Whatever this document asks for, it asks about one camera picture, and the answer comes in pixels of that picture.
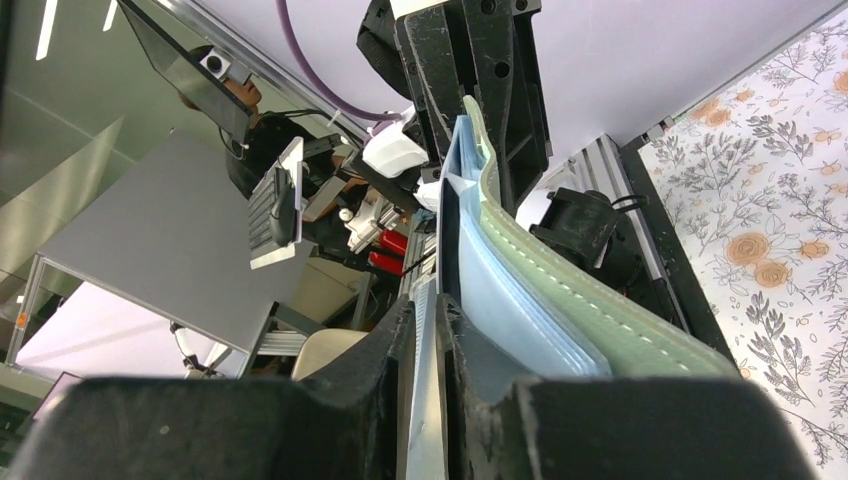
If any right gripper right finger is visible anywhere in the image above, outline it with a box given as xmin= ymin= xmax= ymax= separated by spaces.
xmin=435 ymin=294 xmax=814 ymax=479

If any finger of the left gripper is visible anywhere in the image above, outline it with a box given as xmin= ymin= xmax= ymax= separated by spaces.
xmin=394 ymin=6 xmax=464 ymax=181
xmin=461 ymin=1 xmax=552 ymax=215

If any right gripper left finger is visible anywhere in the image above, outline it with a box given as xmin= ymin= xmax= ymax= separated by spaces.
xmin=9 ymin=297 xmax=415 ymax=479

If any grey credit card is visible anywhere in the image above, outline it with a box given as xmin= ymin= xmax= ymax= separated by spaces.
xmin=406 ymin=276 xmax=448 ymax=479

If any green leather card holder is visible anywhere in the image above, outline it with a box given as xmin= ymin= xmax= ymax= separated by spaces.
xmin=441 ymin=95 xmax=736 ymax=377

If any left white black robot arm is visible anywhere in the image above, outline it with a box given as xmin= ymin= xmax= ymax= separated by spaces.
xmin=357 ymin=1 xmax=552 ymax=213

